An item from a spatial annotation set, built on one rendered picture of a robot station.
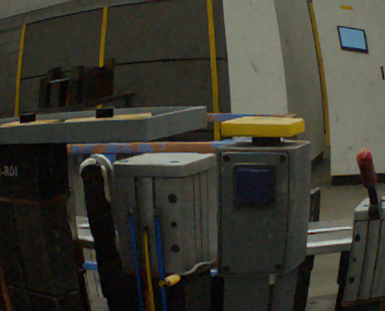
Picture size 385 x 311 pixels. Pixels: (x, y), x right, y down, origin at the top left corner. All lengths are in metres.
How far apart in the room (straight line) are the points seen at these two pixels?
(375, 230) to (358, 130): 8.09
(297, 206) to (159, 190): 0.23
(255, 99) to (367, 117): 1.16
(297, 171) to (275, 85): 8.25
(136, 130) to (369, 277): 0.33
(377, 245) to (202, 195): 0.24
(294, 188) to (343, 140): 8.25
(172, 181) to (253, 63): 8.10
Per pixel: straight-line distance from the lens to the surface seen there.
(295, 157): 0.89
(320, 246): 1.17
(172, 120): 0.93
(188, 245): 1.10
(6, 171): 1.00
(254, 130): 0.89
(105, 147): 3.22
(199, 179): 1.13
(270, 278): 0.90
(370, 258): 1.04
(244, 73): 9.19
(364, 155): 0.91
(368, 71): 9.09
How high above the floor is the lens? 1.22
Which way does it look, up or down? 6 degrees down
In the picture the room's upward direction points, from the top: 2 degrees counter-clockwise
